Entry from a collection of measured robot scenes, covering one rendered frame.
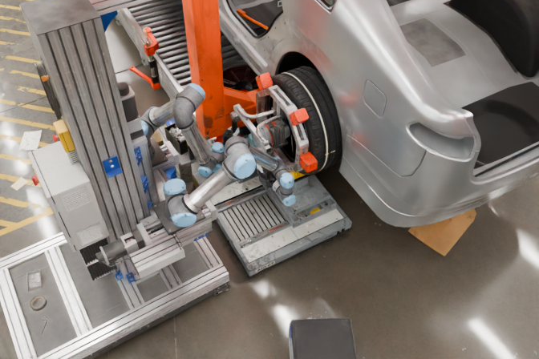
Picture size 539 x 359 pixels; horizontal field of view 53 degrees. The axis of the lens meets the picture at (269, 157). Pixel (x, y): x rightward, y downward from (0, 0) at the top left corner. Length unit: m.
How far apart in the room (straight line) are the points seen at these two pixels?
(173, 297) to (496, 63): 2.64
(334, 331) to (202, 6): 1.96
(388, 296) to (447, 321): 0.39
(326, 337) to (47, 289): 1.72
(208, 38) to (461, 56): 1.72
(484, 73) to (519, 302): 1.53
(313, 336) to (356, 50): 1.57
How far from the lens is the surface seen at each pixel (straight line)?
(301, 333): 3.15
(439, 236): 4.07
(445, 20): 4.17
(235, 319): 3.56
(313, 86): 3.18
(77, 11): 2.30
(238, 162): 2.57
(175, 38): 5.22
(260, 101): 3.45
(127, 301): 3.44
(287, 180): 2.87
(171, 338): 3.54
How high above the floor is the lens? 3.21
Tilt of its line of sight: 48 degrees down
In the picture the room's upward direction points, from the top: 1 degrees clockwise
